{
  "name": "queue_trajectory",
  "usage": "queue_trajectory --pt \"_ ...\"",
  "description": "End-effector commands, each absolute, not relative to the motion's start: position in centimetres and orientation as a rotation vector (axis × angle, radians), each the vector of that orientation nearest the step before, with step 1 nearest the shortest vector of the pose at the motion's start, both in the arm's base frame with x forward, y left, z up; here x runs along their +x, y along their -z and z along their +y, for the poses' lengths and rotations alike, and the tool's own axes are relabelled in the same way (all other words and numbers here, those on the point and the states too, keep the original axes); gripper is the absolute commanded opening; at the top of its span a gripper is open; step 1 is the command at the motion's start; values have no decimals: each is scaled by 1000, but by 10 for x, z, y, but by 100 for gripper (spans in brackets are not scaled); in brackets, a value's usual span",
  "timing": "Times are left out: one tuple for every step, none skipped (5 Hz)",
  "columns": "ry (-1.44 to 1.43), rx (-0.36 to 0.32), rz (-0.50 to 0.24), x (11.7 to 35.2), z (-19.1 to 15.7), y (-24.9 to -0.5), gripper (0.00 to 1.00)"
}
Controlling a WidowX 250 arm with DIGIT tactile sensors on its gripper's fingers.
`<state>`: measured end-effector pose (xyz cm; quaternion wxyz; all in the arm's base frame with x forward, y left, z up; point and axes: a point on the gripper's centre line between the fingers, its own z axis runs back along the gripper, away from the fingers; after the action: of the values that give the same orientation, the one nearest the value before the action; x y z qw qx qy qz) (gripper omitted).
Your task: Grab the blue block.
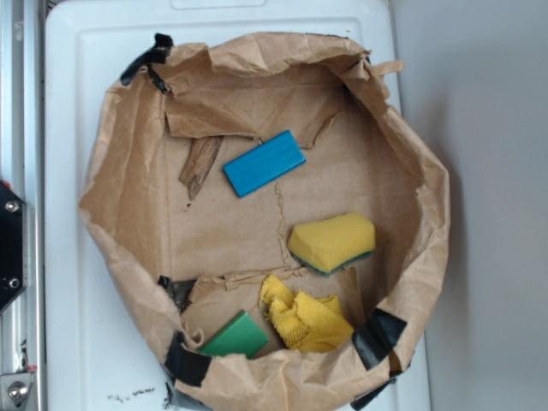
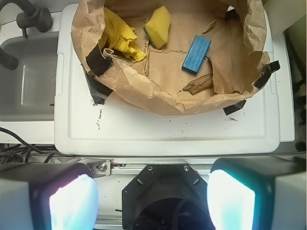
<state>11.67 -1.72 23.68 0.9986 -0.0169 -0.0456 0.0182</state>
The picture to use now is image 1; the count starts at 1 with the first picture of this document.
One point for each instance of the green rectangular block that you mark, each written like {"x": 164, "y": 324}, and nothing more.
{"x": 241, "y": 335}

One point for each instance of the yellow crumpled cloth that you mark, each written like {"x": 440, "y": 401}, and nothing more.
{"x": 304, "y": 322}

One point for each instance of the black mounting bracket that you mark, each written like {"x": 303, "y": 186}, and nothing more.
{"x": 13, "y": 245}

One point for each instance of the aluminium frame rail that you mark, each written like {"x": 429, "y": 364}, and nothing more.
{"x": 23, "y": 368}

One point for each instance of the brown paper bag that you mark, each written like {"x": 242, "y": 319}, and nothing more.
{"x": 186, "y": 253}

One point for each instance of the yellow sponge with green pad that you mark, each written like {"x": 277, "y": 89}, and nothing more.
{"x": 326, "y": 246}

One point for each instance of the blue rectangular block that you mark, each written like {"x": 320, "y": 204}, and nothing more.
{"x": 264, "y": 164}

